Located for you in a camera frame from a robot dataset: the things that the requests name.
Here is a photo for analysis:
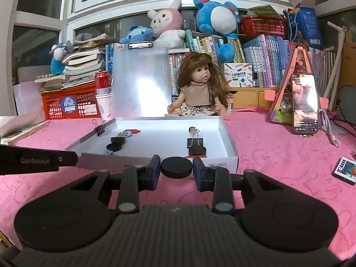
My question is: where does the white paper cup stack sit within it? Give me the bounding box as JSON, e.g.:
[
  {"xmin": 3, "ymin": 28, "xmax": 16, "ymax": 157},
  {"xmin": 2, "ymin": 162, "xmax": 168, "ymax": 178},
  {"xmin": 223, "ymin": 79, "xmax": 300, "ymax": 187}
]
[{"xmin": 96, "ymin": 86, "xmax": 113, "ymax": 121}]

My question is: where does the wooden drawer organizer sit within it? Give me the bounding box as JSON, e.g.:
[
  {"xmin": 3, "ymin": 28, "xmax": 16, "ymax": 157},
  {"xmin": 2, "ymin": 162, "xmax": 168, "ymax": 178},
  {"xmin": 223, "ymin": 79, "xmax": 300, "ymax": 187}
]
[{"xmin": 227, "ymin": 87, "xmax": 280, "ymax": 113}]

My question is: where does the blue carton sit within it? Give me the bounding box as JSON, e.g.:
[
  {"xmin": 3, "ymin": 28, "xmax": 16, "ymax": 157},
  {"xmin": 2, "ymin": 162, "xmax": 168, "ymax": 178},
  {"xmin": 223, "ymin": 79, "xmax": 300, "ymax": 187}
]
[{"xmin": 284, "ymin": 6, "xmax": 323, "ymax": 51}]

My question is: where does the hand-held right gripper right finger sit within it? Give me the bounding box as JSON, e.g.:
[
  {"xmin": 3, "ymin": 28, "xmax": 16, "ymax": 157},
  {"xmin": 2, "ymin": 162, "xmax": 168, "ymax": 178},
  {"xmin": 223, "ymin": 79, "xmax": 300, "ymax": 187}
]
[{"xmin": 193, "ymin": 156, "xmax": 284, "ymax": 214}]

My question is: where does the pink rabbit plush toy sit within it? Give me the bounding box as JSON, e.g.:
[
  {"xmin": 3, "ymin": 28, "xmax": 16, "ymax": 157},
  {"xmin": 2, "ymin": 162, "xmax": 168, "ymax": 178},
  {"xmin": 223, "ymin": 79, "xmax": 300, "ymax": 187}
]
[{"xmin": 147, "ymin": 0, "xmax": 186, "ymax": 49}]

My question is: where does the black bag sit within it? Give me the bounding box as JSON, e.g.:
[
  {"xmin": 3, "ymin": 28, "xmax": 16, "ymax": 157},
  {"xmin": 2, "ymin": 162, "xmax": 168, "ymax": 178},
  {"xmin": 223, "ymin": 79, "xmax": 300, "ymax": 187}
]
[{"xmin": 334, "ymin": 86, "xmax": 356, "ymax": 137}]

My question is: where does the stack of worn books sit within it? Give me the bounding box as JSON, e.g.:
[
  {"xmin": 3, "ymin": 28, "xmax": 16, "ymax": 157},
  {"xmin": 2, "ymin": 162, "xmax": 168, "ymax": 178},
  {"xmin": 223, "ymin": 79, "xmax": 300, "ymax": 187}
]
[{"xmin": 35, "ymin": 33, "xmax": 119, "ymax": 89}]

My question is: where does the large red plastic basket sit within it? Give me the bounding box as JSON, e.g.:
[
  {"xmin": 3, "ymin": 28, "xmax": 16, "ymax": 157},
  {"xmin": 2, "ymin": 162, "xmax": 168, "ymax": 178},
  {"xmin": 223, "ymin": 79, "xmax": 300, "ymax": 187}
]
[{"xmin": 41, "ymin": 82, "xmax": 101, "ymax": 120}]

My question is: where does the thick black round puck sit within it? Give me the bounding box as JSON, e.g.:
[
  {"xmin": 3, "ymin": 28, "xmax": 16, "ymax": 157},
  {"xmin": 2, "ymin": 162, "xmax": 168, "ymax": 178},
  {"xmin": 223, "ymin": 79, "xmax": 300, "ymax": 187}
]
[{"xmin": 161, "ymin": 156, "xmax": 194, "ymax": 179}]

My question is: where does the white plastic pipe frame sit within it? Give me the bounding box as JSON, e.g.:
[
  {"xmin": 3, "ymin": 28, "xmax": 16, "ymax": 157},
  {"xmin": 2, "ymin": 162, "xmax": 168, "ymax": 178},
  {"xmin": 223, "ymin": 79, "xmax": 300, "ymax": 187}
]
[{"xmin": 324, "ymin": 21, "xmax": 348, "ymax": 114}]

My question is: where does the brown cardboard box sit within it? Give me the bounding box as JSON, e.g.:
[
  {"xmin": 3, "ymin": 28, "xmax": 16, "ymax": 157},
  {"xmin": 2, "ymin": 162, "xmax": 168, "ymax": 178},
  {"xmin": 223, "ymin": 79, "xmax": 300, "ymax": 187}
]
[{"xmin": 341, "ymin": 42, "xmax": 356, "ymax": 89}]

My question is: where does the small blue plush toy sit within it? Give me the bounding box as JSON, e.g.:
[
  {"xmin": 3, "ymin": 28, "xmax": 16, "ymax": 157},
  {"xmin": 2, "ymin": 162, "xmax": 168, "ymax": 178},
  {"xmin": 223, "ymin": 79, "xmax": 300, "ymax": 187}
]
[{"xmin": 50, "ymin": 42, "xmax": 74, "ymax": 74}]

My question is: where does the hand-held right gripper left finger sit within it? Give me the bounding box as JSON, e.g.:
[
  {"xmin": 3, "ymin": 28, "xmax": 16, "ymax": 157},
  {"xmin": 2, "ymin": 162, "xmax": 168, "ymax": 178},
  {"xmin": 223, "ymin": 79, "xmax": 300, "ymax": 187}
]
[{"xmin": 68, "ymin": 155, "xmax": 161, "ymax": 214}]

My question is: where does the brown-haired doll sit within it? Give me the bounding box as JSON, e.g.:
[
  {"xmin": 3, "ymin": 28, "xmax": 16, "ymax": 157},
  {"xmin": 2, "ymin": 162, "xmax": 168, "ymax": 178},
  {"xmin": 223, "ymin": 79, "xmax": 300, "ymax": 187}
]
[{"xmin": 166, "ymin": 53, "xmax": 231, "ymax": 120}]

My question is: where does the pink rabbit-print mat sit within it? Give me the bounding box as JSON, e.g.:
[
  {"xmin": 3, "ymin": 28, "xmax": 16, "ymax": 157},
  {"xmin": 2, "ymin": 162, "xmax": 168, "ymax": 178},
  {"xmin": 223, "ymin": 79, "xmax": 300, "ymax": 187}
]
[{"xmin": 0, "ymin": 107, "xmax": 356, "ymax": 259}]

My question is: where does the large black binder clip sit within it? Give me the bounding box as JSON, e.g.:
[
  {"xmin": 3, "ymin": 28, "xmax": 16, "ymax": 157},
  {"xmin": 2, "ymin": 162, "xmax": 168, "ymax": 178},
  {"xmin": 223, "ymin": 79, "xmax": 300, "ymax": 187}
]
[{"xmin": 187, "ymin": 128, "xmax": 205, "ymax": 148}]

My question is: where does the pink triangular stand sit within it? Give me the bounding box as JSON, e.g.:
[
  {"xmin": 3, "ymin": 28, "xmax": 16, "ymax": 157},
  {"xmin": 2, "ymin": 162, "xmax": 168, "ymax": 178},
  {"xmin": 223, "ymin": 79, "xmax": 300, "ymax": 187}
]
[{"xmin": 269, "ymin": 44, "xmax": 329, "ymax": 124}]

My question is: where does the white patterned printer box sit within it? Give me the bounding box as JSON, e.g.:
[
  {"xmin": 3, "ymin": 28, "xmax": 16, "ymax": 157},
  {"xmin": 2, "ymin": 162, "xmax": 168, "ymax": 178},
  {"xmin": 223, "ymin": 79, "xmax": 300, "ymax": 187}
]
[{"xmin": 224, "ymin": 63, "xmax": 253, "ymax": 88}]

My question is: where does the translucent clipboard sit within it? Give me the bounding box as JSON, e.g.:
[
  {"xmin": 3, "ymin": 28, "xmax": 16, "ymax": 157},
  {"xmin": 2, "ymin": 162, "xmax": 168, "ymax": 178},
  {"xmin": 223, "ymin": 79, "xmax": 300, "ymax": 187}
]
[{"xmin": 111, "ymin": 42, "xmax": 171, "ymax": 119}]

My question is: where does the white cardboard box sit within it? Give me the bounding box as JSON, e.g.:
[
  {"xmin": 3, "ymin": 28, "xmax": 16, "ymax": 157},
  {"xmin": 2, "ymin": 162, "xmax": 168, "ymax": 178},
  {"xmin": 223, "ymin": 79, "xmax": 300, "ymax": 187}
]
[{"xmin": 65, "ymin": 116, "xmax": 239, "ymax": 174}]

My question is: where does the row of upright books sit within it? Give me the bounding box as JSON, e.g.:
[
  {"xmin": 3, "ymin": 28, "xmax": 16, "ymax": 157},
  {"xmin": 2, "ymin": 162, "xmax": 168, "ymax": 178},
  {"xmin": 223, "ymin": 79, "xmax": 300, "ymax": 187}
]
[{"xmin": 167, "ymin": 29, "xmax": 337, "ymax": 95}]

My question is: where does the flat blue plush toy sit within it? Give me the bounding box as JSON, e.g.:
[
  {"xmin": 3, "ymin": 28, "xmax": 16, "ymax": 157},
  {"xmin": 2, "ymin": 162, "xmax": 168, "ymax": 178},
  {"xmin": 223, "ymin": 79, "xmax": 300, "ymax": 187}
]
[{"xmin": 119, "ymin": 26, "xmax": 155, "ymax": 44}]

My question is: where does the red soda can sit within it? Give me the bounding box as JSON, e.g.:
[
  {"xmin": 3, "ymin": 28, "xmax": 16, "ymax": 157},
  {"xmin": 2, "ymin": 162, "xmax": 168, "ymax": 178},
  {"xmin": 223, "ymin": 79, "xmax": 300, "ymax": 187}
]
[{"xmin": 95, "ymin": 71, "xmax": 112, "ymax": 96}]

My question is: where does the small red plastic basket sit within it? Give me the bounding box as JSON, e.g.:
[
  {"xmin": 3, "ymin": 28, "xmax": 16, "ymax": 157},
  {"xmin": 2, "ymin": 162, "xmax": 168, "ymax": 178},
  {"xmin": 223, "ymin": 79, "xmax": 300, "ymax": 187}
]
[{"xmin": 240, "ymin": 15, "xmax": 287, "ymax": 38}]

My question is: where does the small black binder clip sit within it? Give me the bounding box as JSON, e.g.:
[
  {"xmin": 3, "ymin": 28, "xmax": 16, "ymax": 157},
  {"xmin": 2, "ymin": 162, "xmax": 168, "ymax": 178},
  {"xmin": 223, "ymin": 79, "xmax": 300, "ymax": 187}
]
[{"xmin": 92, "ymin": 119, "xmax": 106, "ymax": 137}]

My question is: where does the white charging cable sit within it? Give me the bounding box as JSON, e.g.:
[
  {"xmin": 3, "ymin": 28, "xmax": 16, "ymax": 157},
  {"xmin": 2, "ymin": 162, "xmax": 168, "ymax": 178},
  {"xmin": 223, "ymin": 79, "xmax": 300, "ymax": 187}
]
[{"xmin": 318, "ymin": 108, "xmax": 341, "ymax": 148}]

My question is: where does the colourful button remote control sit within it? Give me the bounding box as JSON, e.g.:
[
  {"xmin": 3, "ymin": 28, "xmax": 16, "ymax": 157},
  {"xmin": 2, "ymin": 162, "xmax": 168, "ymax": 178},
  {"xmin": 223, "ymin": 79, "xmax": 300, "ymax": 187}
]
[{"xmin": 334, "ymin": 157, "xmax": 356, "ymax": 185}]

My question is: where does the smartphone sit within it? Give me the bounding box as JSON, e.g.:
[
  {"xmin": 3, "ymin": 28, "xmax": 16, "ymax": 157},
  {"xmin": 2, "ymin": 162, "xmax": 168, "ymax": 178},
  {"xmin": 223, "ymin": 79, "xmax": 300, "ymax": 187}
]
[{"xmin": 291, "ymin": 73, "xmax": 319, "ymax": 134}]

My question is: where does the large blue plush toy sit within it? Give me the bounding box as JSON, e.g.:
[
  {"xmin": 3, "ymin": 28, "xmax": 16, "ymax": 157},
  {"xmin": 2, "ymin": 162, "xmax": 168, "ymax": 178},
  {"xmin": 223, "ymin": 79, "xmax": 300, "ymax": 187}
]
[{"xmin": 193, "ymin": 0, "xmax": 241, "ymax": 63}]

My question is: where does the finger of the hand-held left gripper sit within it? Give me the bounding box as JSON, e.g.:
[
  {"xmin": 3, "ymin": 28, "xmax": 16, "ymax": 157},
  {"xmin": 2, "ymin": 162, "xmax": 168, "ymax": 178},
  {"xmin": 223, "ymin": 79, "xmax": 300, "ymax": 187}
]
[{"xmin": 58, "ymin": 151, "xmax": 79, "ymax": 170}]

